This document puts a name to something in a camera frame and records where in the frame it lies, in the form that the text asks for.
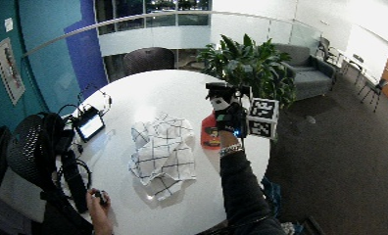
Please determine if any silver wrist bracelet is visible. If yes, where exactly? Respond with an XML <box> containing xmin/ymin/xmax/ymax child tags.
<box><xmin>219</xmin><ymin>143</ymin><xmax>246</xmax><ymax>159</ymax></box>

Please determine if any black tablet with lit screen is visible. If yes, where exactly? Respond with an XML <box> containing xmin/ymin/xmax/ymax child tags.
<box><xmin>71</xmin><ymin>106</ymin><xmax>106</xmax><ymax>143</ymax></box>

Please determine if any red flat packet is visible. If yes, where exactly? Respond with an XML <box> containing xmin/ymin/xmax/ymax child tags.
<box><xmin>199</xmin><ymin>111</ymin><xmax>223</xmax><ymax>151</ymax></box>

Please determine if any white black-checked cloth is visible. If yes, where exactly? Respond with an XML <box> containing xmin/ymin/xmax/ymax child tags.
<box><xmin>127</xmin><ymin>113</ymin><xmax>198</xmax><ymax>202</ymax></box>

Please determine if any black cable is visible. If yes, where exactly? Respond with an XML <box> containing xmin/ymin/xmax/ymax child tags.
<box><xmin>55</xmin><ymin>83</ymin><xmax>114</xmax><ymax>118</ymax></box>

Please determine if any black mesh office chair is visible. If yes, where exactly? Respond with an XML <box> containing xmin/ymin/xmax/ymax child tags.
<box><xmin>5</xmin><ymin>112</ymin><xmax>81</xmax><ymax>197</ymax></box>

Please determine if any framed wall poster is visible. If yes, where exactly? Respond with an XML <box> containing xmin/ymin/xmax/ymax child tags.
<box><xmin>0</xmin><ymin>37</ymin><xmax>27</xmax><ymax>106</ymax></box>

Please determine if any dark round armchair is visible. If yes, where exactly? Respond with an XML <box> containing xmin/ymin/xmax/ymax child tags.
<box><xmin>122</xmin><ymin>46</ymin><xmax>177</xmax><ymax>76</ymax></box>

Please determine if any curved metal handrail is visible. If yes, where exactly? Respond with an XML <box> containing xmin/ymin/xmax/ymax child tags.
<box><xmin>21</xmin><ymin>9</ymin><xmax>326</xmax><ymax>59</ymax></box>

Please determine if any small black handheld device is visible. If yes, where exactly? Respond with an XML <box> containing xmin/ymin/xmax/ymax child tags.
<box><xmin>94</xmin><ymin>189</ymin><xmax>109</xmax><ymax>207</ymax></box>

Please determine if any blue bag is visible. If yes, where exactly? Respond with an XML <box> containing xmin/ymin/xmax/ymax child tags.
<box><xmin>260</xmin><ymin>175</ymin><xmax>284</xmax><ymax>219</ymax></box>

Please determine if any white cube of black markers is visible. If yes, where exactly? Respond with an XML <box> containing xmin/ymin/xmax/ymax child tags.
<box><xmin>244</xmin><ymin>97</ymin><xmax>282</xmax><ymax>141</ymax></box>

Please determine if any black bag strap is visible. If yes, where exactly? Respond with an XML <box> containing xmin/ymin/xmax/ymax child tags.
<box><xmin>55</xmin><ymin>153</ymin><xmax>94</xmax><ymax>214</ymax></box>

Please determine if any grey sofa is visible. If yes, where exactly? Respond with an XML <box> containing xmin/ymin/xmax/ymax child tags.
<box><xmin>272</xmin><ymin>43</ymin><xmax>338</xmax><ymax>102</ymax></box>

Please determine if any green potted plant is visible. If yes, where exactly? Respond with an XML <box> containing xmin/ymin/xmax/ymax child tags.
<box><xmin>196</xmin><ymin>32</ymin><xmax>298</xmax><ymax>109</ymax></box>

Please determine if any small white wall paper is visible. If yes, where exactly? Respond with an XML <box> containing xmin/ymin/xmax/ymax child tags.
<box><xmin>3</xmin><ymin>17</ymin><xmax>15</xmax><ymax>33</ymax></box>

